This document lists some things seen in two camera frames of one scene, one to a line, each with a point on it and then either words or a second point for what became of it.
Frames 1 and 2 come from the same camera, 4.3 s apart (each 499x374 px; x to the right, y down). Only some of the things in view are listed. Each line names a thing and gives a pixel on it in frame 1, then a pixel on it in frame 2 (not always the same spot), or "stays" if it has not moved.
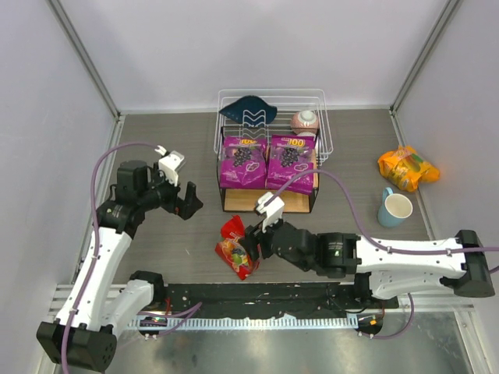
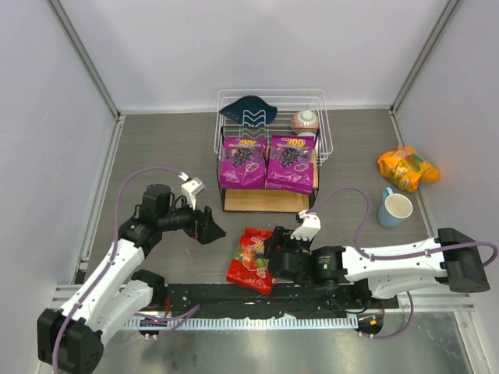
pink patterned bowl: x=304 y=121 stays
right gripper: x=261 y=241 → x=284 y=255
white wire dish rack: x=261 y=113 stays
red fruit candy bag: x=231 y=249 → x=250 y=267
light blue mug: x=395 y=208 stays
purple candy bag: x=291 y=156 stays
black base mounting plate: x=270 y=298 stays
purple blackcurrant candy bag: x=243 y=161 stays
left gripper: x=178 y=202 → x=200 y=226
